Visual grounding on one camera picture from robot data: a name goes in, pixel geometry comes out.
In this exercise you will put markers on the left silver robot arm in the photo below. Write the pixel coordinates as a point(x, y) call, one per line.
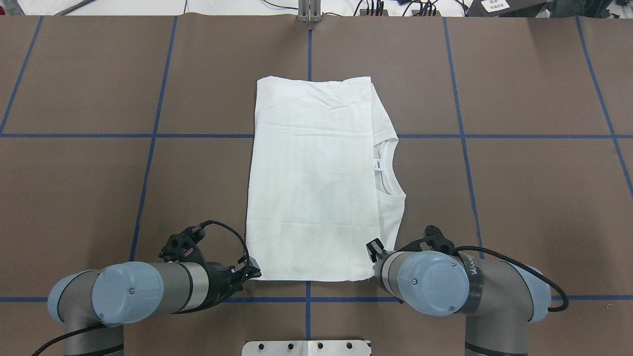
point(94, 306)

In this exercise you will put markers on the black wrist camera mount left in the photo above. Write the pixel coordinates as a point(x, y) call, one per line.
point(182, 247)

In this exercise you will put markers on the aluminium frame post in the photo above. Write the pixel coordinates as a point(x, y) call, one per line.
point(309, 11)

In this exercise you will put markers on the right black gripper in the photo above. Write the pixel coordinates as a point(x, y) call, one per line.
point(374, 248)

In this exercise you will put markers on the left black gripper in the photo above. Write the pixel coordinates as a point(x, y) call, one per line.
point(218, 282)

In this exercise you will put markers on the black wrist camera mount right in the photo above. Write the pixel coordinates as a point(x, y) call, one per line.
point(434, 239)

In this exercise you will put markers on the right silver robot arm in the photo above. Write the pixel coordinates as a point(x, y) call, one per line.
point(498, 298)

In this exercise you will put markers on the white camera pole base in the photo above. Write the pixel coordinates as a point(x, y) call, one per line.
point(308, 348)

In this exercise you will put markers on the white long-sleeve printed shirt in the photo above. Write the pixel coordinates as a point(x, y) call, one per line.
point(322, 183)

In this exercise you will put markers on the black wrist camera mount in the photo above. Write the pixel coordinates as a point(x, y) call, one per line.
point(434, 239)
point(182, 247)

